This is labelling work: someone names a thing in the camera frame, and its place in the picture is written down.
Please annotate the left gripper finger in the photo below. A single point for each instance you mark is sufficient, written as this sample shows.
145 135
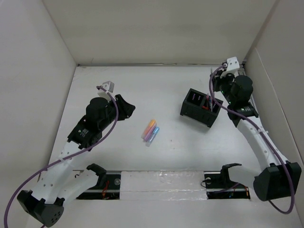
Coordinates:
121 103
129 113

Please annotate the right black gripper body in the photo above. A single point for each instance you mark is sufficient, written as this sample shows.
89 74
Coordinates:
223 83

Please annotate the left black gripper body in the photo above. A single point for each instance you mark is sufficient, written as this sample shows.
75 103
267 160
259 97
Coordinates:
105 122

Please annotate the blue gel pen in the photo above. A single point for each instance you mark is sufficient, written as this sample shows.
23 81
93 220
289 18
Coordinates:
210 101

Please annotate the dark red gel pen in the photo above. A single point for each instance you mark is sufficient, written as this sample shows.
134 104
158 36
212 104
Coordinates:
207 101

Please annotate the pink highlighter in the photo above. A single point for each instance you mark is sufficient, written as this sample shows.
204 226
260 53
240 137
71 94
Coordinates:
150 133

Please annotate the blue highlighter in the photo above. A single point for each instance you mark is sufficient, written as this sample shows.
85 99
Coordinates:
152 136

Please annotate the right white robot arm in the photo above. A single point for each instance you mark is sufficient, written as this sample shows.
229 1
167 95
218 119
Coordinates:
276 177

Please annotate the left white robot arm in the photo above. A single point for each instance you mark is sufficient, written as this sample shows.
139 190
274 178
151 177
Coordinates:
46 201

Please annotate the orange highlighter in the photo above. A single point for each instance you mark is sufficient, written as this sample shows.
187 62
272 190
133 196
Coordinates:
149 124

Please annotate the black two-slot pen holder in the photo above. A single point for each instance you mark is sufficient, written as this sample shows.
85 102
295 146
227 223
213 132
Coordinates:
192 108

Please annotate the aluminium rail right side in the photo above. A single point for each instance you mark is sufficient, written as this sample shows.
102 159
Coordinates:
242 71

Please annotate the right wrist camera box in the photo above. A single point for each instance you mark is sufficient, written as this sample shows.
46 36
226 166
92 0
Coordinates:
231 64

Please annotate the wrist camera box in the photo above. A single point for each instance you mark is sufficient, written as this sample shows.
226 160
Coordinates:
231 64
105 88

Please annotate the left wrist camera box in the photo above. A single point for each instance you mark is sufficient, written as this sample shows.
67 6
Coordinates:
105 88

